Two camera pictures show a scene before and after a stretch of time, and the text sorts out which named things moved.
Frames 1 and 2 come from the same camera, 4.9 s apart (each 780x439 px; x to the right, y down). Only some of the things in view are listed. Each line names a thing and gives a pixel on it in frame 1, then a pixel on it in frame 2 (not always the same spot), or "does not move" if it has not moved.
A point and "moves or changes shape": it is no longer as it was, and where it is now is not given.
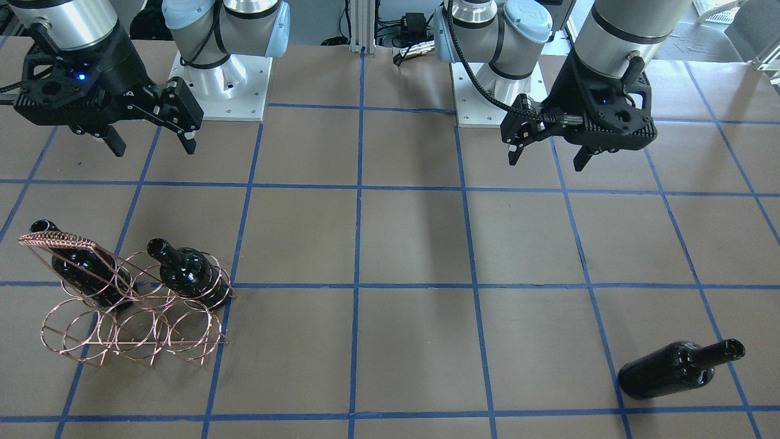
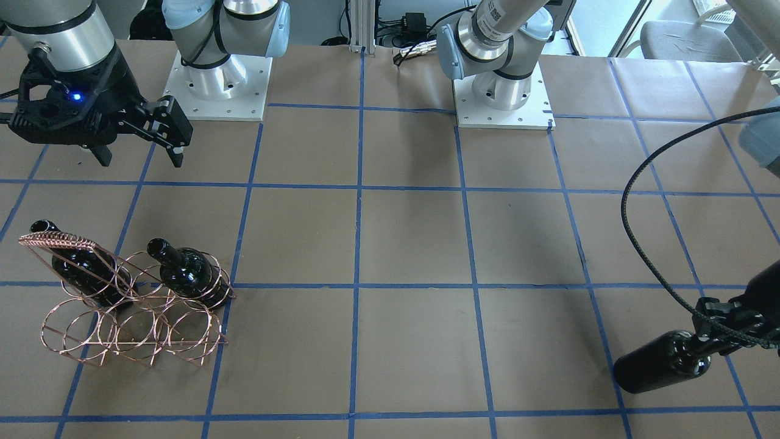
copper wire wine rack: (170, 302) does not move
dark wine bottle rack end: (93, 272) does not move
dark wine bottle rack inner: (191, 275) does not move
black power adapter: (415, 25) does not move
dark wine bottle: (675, 366) moves or changes shape
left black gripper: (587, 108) -> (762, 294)
